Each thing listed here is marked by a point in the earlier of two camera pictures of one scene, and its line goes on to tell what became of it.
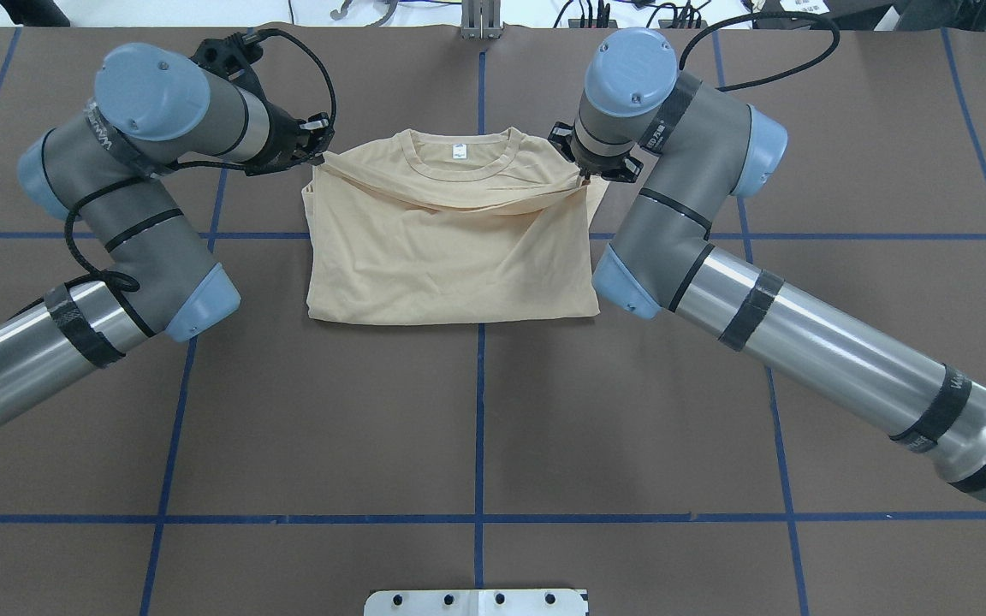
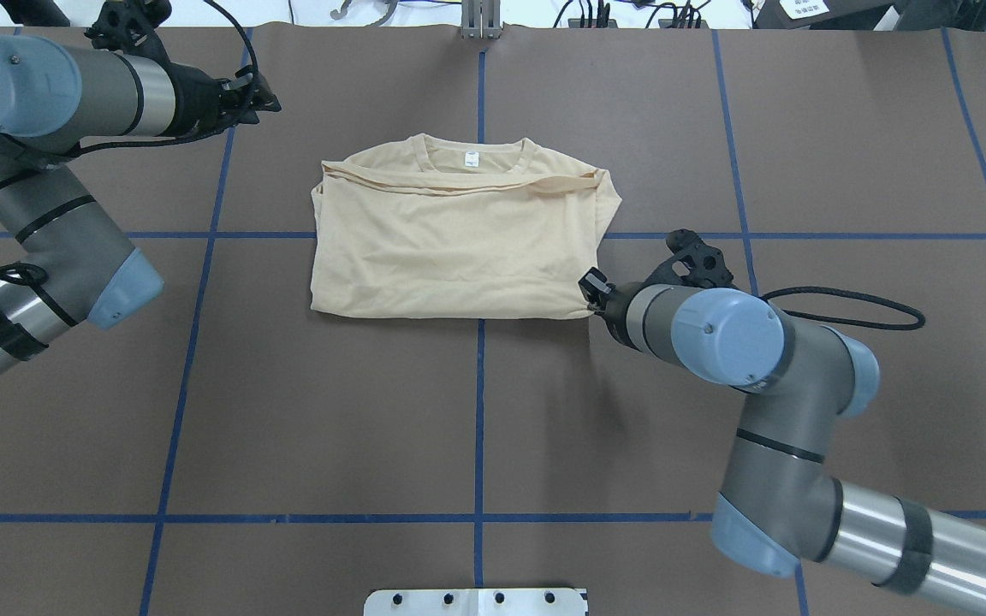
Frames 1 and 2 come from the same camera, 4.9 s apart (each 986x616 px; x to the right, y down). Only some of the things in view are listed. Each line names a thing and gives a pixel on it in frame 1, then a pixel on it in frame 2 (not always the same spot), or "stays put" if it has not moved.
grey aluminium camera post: x=481 y=20 stays put
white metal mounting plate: x=477 y=602 stays put
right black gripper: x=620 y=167 to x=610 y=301
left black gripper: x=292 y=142 to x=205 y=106
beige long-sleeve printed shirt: x=461 y=227 stays put
